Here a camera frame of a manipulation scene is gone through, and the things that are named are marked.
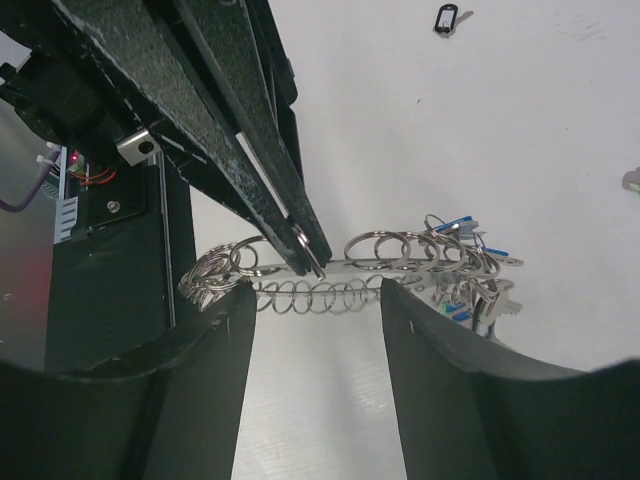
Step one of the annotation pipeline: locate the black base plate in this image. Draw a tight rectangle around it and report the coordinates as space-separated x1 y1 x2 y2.
44 165 196 373

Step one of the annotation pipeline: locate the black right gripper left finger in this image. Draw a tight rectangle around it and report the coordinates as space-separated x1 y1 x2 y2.
1 283 256 479

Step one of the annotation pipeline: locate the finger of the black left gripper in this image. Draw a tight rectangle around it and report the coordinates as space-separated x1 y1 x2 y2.
50 1 306 275
175 1 331 265

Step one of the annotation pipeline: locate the green tag silver key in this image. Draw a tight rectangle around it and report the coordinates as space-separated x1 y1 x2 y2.
621 167 640 194

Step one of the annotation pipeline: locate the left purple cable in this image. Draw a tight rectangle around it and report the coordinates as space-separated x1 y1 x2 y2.
0 159 56 215

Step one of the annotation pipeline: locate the left white cable duct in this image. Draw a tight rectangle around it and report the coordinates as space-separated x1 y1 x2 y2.
53 146 78 244

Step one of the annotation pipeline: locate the blue key tag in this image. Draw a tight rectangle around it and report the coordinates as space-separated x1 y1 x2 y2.
482 246 510 261
435 216 479 237
443 305 473 322

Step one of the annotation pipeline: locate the metal disc with key rings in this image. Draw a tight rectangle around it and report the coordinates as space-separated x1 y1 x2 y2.
179 215 524 322

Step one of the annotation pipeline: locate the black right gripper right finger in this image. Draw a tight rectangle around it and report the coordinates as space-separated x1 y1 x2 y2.
381 280 639 479

